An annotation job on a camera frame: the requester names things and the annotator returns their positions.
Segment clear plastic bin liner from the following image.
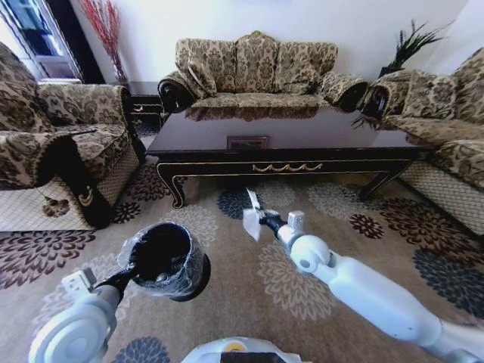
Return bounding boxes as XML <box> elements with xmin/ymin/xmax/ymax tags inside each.
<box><xmin>117</xmin><ymin>222</ymin><xmax>207</xmax><ymax>298</ymax></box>

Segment beige floral patterned rug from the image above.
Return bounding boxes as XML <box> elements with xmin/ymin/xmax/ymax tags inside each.
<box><xmin>0</xmin><ymin>158</ymin><xmax>484</xmax><ymax>363</ymax></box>

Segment floral three-seat sofa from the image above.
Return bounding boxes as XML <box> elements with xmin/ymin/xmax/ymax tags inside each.
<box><xmin>157</xmin><ymin>30</ymin><xmax>370</xmax><ymax>122</ymax></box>

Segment black round trash bin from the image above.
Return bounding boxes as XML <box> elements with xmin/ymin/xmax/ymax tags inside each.
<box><xmin>117</xmin><ymin>222</ymin><xmax>212</xmax><ymax>303</ymax></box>

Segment red decorative branches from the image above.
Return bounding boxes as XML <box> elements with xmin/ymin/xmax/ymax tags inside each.
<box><xmin>79</xmin><ymin>0</ymin><xmax>128</xmax><ymax>82</ymax></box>

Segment floral throw pillow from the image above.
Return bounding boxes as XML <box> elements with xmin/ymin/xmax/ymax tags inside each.
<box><xmin>187</xmin><ymin>56</ymin><xmax>219</xmax><ymax>98</ymax></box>

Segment green potted plant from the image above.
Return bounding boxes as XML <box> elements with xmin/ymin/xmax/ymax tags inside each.
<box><xmin>379</xmin><ymin>18</ymin><xmax>455</xmax><ymax>79</ymax></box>

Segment floral armchair with dark trim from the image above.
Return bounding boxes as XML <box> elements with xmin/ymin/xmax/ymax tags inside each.
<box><xmin>0</xmin><ymin>41</ymin><xmax>147</xmax><ymax>232</ymax></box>

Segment dark side table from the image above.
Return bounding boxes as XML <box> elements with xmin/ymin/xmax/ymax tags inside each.
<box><xmin>126</xmin><ymin>83</ymin><xmax>166</xmax><ymax>126</ymax></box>

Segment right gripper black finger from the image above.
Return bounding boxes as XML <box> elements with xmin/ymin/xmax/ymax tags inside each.
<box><xmin>245</xmin><ymin>187</ymin><xmax>264</xmax><ymax>219</ymax></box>

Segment bright window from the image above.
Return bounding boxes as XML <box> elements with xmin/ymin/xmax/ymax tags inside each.
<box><xmin>0</xmin><ymin>0</ymin><xmax>82</xmax><ymax>82</ymax></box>

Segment dark glossy coffee table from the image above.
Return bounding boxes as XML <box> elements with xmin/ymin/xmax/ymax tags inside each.
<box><xmin>145</xmin><ymin>105</ymin><xmax>436</xmax><ymax>209</ymax></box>

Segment floral sofa with quilted base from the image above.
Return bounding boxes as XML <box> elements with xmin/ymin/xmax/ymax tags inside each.
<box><xmin>361</xmin><ymin>47</ymin><xmax>484</xmax><ymax>237</ymax></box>

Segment white robot front shell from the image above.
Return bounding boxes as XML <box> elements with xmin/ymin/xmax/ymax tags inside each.
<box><xmin>181</xmin><ymin>337</ymin><xmax>299</xmax><ymax>363</ymax></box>

